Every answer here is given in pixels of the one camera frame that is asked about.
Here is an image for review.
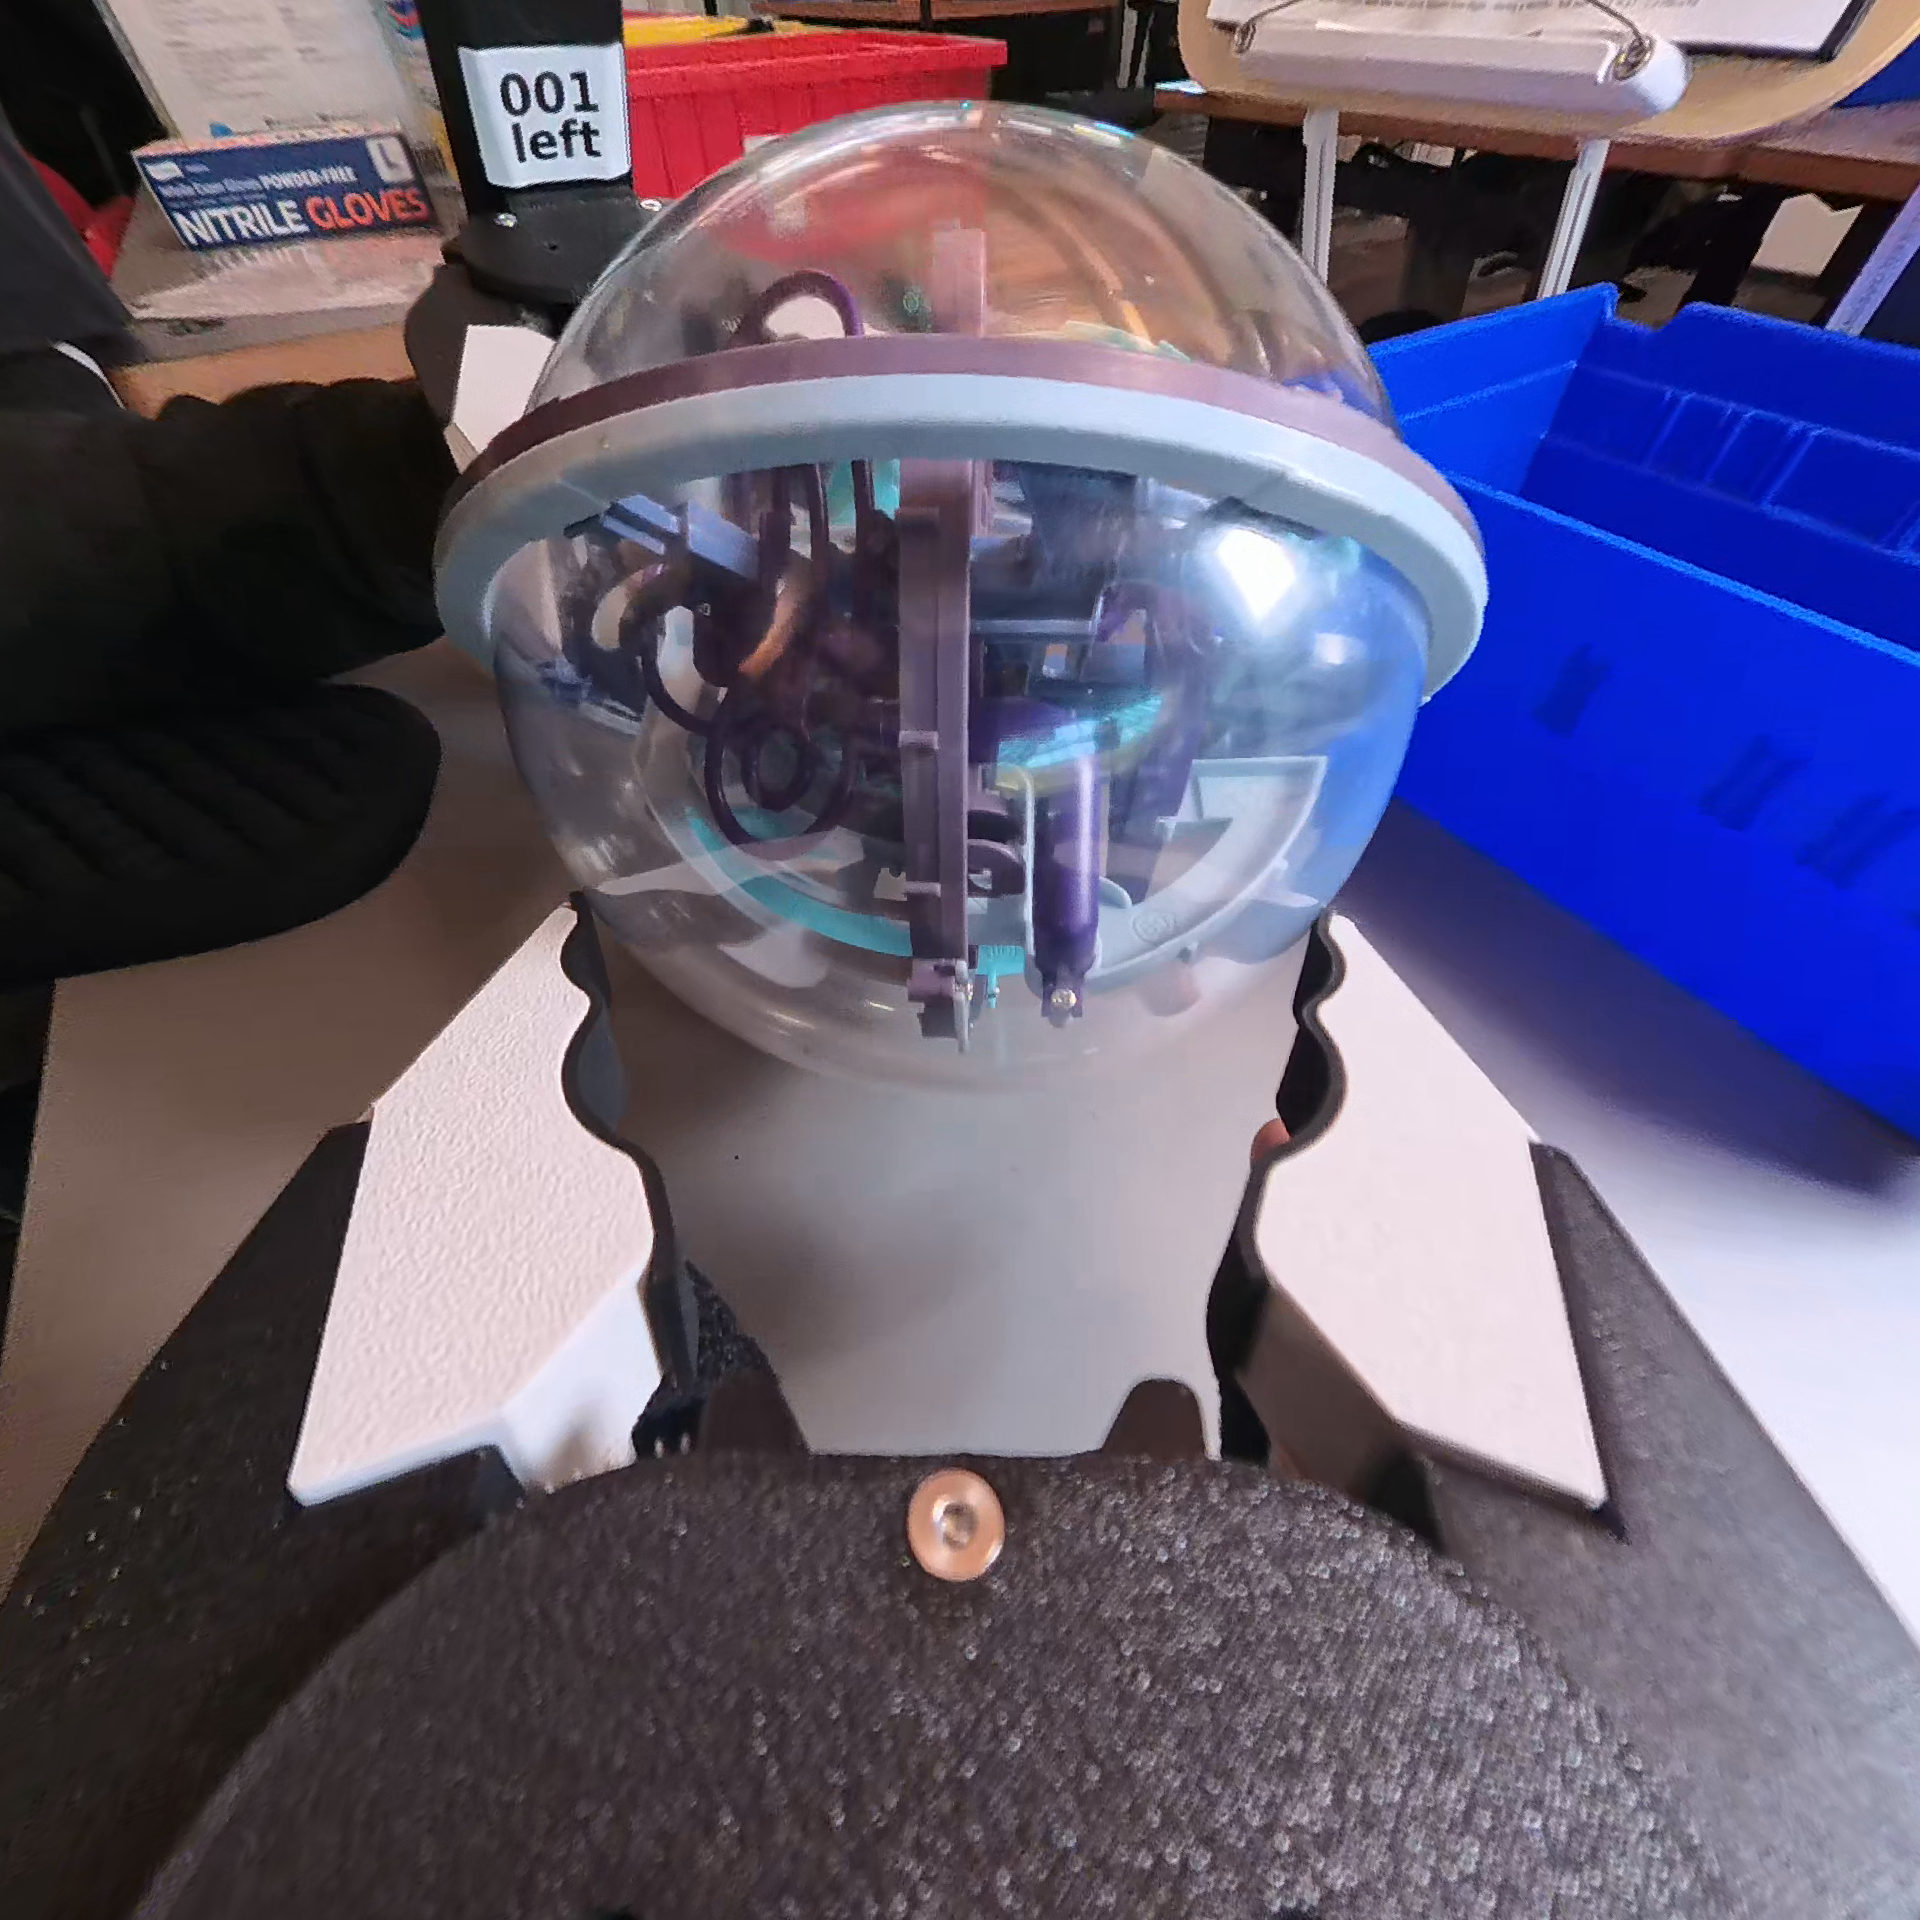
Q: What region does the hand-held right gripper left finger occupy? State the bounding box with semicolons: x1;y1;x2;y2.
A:
285;895;700;1508

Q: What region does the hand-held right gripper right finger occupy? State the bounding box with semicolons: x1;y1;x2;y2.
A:
1206;915;1613;1508

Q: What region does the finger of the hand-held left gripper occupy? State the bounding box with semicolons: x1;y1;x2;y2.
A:
450;322;548;453

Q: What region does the clear maze ball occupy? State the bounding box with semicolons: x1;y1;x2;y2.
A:
431;102;1490;1093

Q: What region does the person's left forearm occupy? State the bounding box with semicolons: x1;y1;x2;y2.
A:
0;346;462;723

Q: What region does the orange-edged desk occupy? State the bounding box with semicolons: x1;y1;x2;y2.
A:
111;194;452;418

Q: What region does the stack of white papers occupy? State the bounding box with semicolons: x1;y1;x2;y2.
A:
128;225;452;324

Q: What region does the nitrile glove box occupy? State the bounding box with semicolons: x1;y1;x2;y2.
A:
133;127;440;251

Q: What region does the white carton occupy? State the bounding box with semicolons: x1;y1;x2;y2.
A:
95;0;437;143

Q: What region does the red plastic bin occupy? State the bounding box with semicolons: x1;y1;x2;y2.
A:
621;17;1011;201

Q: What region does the black textured wrist pad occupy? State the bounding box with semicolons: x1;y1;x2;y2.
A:
0;681;448;990

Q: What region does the blue plastic bin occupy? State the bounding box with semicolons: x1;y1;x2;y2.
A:
1367;285;1920;1180

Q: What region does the wooden desk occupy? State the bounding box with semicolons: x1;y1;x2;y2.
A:
1154;82;1920;203

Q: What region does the instruction sheet on stand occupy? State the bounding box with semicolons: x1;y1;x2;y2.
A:
1178;0;1884;302

